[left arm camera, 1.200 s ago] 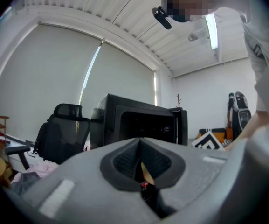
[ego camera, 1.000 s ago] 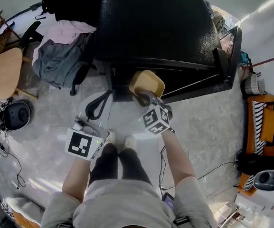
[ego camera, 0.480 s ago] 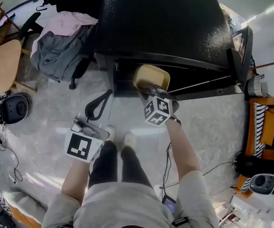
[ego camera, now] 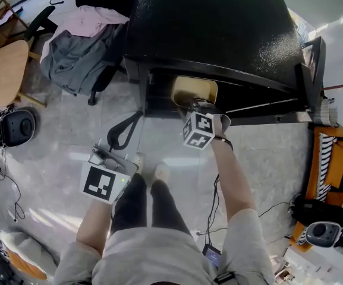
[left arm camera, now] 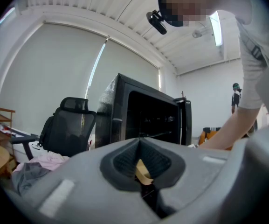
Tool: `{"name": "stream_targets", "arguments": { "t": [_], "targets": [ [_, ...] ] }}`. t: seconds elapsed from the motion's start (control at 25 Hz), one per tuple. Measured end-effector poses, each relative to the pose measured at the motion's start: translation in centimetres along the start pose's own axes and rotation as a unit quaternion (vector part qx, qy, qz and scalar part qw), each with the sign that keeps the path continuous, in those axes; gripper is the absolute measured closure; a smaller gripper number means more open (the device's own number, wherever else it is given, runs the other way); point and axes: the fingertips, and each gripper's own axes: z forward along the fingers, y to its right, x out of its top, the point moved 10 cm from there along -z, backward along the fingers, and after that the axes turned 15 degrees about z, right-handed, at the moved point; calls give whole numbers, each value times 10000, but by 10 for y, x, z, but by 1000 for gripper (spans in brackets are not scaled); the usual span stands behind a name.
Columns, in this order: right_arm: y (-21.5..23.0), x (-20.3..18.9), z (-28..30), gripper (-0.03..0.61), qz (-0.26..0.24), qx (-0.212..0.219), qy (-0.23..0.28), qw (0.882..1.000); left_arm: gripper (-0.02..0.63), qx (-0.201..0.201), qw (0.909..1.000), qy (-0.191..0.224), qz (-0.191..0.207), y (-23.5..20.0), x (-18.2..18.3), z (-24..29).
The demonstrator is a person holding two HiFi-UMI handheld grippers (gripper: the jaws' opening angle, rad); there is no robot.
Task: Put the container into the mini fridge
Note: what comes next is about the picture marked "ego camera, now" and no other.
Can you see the person's right white shoe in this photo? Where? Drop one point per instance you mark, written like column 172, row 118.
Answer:
column 161, row 172

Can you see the person's white shoe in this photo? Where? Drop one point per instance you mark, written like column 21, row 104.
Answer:
column 139, row 162
column 161, row 172

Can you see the person's grey shirt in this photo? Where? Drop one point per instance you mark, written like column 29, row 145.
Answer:
column 159, row 257

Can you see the person's left forearm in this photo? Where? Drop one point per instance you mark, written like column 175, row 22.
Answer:
column 95, row 227

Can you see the white cabinet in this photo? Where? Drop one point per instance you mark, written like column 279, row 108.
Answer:
column 293, row 266

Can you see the beige plastic container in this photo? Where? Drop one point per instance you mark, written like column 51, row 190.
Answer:
column 189, row 86

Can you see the pink garment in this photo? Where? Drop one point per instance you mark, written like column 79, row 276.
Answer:
column 91, row 19

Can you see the black white striped blanket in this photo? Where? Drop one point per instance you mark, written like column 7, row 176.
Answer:
column 325, row 159

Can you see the light wooden round table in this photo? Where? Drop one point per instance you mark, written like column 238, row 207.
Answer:
column 1, row 73

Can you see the orange chair with white cushion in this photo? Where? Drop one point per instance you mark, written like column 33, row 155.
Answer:
column 25, row 251

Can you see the orange sofa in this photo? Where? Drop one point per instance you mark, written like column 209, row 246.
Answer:
column 334, row 165

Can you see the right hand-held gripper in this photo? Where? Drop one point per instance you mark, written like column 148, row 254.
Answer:
column 199, row 129

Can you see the black office chair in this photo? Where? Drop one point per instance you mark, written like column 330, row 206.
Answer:
column 100, row 79

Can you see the person's right forearm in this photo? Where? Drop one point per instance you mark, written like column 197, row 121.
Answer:
column 233, row 177

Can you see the person's left white shoe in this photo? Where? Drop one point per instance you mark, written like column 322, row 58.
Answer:
column 139, row 162

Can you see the person's black trousers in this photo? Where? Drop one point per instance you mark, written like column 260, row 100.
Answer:
column 129, row 203

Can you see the white grey headset device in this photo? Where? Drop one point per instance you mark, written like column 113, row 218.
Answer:
column 322, row 233

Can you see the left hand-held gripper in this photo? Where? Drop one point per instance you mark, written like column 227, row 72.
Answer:
column 100, row 183

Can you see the black waist device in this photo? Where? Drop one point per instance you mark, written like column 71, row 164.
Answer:
column 212, row 255

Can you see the grey garment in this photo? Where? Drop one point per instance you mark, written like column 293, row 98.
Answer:
column 76, row 64

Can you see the row of books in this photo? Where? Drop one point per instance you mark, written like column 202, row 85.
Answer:
column 325, row 111

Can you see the black robot vacuum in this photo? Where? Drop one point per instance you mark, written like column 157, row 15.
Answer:
column 19, row 128

